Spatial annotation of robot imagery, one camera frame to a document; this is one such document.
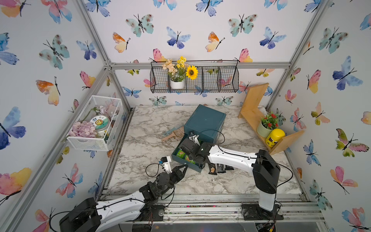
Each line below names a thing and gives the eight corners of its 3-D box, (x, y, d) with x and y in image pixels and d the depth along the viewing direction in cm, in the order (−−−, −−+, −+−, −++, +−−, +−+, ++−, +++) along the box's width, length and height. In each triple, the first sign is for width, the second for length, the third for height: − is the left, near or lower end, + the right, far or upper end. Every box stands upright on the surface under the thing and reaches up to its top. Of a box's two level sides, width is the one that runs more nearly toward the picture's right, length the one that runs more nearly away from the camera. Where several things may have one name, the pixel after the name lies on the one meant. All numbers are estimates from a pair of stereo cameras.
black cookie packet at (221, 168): (217, 173, 89) (218, 172, 88) (216, 164, 93) (217, 163, 91) (225, 173, 89) (225, 171, 88) (224, 164, 92) (224, 163, 91)
